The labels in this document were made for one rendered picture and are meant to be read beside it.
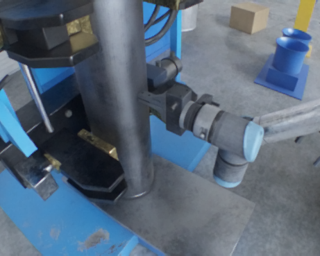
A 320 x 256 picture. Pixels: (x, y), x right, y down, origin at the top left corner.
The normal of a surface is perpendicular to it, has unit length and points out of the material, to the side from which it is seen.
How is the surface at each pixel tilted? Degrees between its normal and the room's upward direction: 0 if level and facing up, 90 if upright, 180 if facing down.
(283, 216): 0
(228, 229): 0
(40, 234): 0
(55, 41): 90
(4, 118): 50
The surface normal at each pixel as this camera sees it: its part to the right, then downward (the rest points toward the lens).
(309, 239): -0.02, -0.72
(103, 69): 0.02, 0.69
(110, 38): 0.34, 0.65
